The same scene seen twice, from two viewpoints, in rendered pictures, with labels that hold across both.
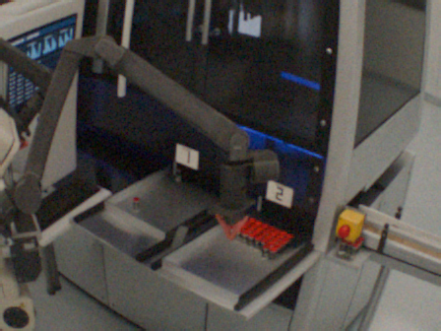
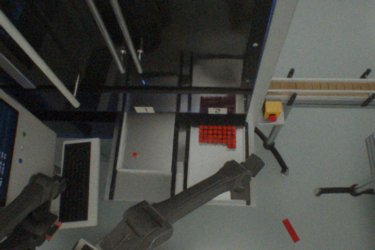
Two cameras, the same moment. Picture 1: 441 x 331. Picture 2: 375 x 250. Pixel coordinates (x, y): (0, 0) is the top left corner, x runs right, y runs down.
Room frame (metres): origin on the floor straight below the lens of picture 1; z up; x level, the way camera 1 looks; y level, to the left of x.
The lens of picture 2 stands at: (1.17, 0.19, 2.33)
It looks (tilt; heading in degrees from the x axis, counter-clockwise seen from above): 67 degrees down; 338
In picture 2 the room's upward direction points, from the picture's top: 10 degrees counter-clockwise
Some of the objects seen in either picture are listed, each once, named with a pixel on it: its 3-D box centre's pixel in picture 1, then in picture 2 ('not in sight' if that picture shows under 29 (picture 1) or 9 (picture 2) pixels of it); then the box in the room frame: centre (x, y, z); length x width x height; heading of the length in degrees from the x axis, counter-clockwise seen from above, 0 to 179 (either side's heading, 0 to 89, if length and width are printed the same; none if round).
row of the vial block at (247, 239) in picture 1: (254, 242); (217, 142); (1.58, -0.12, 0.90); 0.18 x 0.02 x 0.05; 55
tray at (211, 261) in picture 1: (235, 257); (216, 160); (1.51, -0.07, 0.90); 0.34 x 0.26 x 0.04; 145
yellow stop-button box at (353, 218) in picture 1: (350, 224); (272, 108); (1.56, -0.40, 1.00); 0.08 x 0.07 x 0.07; 146
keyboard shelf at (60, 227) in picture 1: (53, 206); (71, 181); (1.83, 0.60, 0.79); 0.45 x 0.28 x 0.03; 153
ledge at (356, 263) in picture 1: (351, 253); (270, 111); (1.58, -0.44, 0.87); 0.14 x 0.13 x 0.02; 146
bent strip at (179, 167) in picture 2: (168, 243); (179, 177); (1.53, 0.13, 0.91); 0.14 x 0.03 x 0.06; 146
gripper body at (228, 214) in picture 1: (232, 196); (239, 184); (1.32, -0.03, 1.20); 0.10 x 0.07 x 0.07; 146
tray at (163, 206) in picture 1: (167, 201); (147, 136); (1.79, 0.16, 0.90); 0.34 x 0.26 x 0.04; 146
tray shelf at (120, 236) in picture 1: (196, 237); (181, 153); (1.64, 0.05, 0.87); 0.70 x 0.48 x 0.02; 56
